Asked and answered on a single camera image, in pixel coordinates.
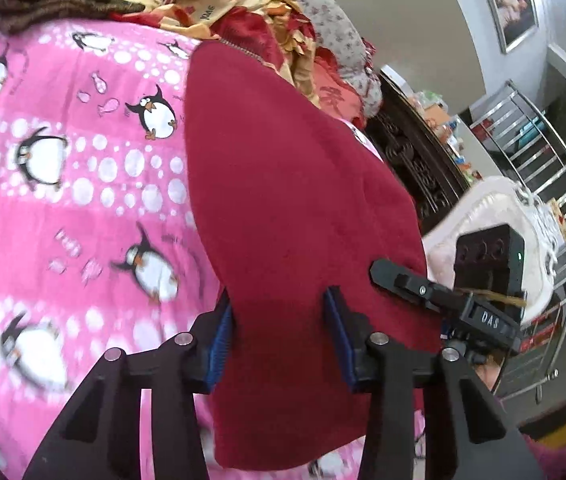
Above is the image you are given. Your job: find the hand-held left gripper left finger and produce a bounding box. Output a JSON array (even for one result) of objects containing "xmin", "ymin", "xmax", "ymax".
[{"xmin": 22, "ymin": 287, "xmax": 236, "ymax": 480}]

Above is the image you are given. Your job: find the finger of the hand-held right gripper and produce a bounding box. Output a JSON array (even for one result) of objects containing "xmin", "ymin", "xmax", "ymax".
[{"xmin": 369, "ymin": 258, "xmax": 468, "ymax": 317}]

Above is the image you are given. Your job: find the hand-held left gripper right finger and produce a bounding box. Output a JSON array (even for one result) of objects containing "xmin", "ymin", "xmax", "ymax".
[{"xmin": 323, "ymin": 286, "xmax": 546, "ymax": 480}]

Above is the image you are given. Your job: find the maroon knit sweater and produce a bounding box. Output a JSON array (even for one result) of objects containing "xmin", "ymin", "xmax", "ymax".
[{"xmin": 183, "ymin": 40, "xmax": 444, "ymax": 472}]

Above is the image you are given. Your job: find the white padded cushion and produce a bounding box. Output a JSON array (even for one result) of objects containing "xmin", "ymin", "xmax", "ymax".
[{"xmin": 420, "ymin": 175, "xmax": 561, "ymax": 326}]

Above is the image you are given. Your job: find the dark carved wooden headboard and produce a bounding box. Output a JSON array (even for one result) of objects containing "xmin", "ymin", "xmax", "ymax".
[{"xmin": 363, "ymin": 67, "xmax": 474, "ymax": 236}]

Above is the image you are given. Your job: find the pile of assorted packets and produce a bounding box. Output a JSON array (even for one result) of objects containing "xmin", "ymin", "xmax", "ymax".
[{"xmin": 408, "ymin": 90, "xmax": 484, "ymax": 181}]

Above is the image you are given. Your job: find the pink penguin print blanket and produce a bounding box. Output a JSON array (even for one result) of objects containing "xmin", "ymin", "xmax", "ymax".
[{"xmin": 0, "ymin": 17, "xmax": 424, "ymax": 480}]

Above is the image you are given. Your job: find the grey floral pillow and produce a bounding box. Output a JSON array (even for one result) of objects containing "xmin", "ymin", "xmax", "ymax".
[{"xmin": 248, "ymin": 0, "xmax": 384, "ymax": 117}]

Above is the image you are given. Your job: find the red floral quilt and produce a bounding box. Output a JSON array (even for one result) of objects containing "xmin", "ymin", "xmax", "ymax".
[{"xmin": 103, "ymin": 0, "xmax": 369, "ymax": 126}]

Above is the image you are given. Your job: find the brown patterned cloth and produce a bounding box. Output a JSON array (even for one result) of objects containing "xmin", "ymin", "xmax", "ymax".
[{"xmin": 0, "ymin": 0, "xmax": 139, "ymax": 36}]

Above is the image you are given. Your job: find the metal wire rack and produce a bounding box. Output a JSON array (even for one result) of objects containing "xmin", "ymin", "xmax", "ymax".
[{"xmin": 468, "ymin": 80, "xmax": 566, "ymax": 402}]

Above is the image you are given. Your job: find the framed wall picture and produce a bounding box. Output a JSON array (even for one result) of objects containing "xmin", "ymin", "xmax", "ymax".
[{"xmin": 478, "ymin": 0, "xmax": 540, "ymax": 55}]

